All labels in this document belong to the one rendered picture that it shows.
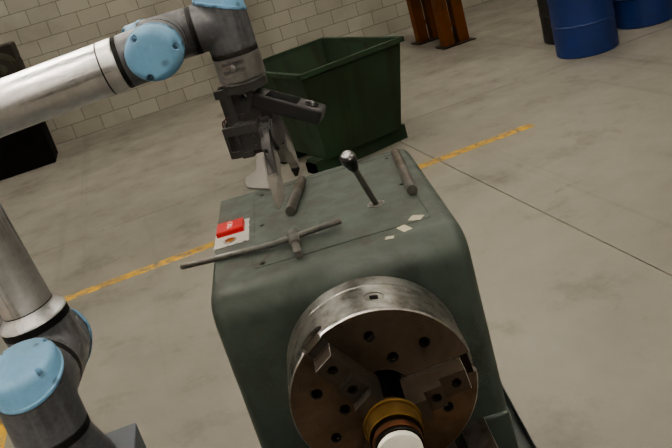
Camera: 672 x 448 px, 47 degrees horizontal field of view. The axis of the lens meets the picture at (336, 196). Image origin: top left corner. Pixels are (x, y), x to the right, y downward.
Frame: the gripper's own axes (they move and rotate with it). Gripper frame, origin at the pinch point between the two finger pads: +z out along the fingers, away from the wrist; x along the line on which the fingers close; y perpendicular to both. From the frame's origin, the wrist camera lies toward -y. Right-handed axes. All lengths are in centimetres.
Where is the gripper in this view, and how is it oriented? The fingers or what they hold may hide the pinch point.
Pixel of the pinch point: (292, 191)
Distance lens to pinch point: 129.5
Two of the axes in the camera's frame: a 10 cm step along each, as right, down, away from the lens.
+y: -9.5, 2.0, 2.3
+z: 2.7, 9.0, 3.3
